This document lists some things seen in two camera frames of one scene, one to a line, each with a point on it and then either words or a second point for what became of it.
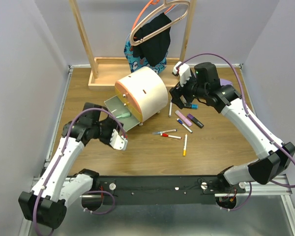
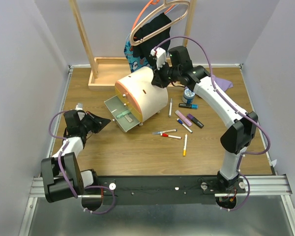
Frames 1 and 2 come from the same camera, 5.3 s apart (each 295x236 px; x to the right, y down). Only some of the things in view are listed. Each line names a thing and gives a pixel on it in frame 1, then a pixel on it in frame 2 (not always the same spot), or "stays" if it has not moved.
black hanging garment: [154, 51] stays
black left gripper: [113, 125] → [99, 122]
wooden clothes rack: [104, 72] stays
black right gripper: [176, 94] → [157, 80]
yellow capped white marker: [185, 143] stays
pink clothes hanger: [165, 4] stays
